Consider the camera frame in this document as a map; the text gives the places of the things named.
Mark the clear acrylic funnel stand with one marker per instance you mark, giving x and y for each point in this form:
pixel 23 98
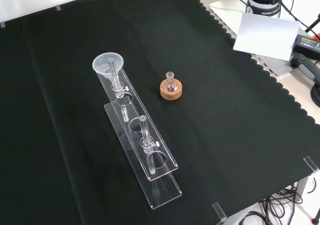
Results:
pixel 163 193

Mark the small round-bottom glass flask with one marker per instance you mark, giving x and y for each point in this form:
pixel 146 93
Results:
pixel 171 85

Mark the clear plastic funnel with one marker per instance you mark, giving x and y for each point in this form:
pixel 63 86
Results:
pixel 100 65

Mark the black tripod leg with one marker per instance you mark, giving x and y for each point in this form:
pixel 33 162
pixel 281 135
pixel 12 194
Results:
pixel 312 25

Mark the pale board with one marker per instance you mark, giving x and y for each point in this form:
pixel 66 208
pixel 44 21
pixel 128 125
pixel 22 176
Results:
pixel 265 36

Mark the black bench cloth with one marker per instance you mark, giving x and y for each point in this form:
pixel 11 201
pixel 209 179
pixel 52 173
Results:
pixel 225 115

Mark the clear acrylic cloth clip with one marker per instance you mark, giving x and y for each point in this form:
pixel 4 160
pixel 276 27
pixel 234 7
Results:
pixel 311 164
pixel 219 211

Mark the black power adapter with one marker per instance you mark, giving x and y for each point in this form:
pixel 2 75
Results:
pixel 308 45

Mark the grey metal base plate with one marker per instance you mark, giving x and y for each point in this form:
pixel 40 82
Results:
pixel 225 8

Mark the grey table leg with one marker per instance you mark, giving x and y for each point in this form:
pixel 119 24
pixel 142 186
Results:
pixel 302 188

